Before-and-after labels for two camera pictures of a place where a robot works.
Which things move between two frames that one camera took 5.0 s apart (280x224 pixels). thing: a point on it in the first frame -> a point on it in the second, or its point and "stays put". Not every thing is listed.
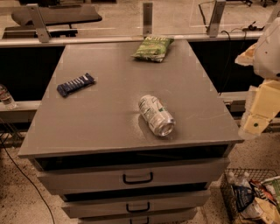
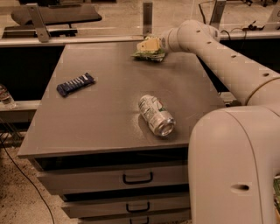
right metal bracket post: [216, 18] stays put
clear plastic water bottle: [6, 98] stays put
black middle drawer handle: [137, 210] stays put
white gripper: [269, 55] -> [163, 43]
